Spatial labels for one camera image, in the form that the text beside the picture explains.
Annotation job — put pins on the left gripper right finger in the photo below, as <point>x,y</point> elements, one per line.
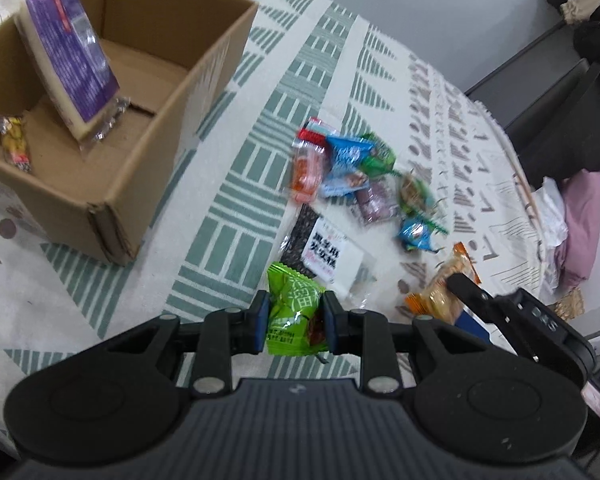
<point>367,335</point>

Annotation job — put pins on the patterned bed blanket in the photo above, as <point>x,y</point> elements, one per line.
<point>226,208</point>

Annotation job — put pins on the brown cardboard box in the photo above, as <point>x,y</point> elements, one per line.
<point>172,58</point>

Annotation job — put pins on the purple cracker pack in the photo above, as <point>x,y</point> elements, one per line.
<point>73,68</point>

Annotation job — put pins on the black chair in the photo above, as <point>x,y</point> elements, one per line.
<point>559,134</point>

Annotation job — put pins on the black sesame snack pack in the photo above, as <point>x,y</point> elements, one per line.
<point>320,250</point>

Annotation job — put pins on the orange cracker pack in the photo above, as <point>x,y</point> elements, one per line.
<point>436,299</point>

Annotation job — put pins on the red snack packet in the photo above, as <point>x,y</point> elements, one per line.
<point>310,160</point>

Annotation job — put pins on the green snack bag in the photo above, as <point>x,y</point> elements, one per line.
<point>294,327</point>

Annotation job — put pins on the green candy wrapper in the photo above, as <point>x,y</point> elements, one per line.
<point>381,159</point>

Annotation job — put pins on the blue green snack packet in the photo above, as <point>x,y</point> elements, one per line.
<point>416,232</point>

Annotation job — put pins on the pink cloth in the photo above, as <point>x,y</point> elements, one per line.
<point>576,255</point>

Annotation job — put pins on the yellow snack packet in box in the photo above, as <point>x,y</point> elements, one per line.
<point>15,147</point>

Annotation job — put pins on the white crumpled cloth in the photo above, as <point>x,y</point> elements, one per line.
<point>551,212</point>

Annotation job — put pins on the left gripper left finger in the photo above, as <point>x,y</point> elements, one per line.
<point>226,333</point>

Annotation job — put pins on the nut mix snack packet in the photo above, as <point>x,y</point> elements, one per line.
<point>416,199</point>

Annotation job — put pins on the purple snack packet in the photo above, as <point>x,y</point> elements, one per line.
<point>377,202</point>

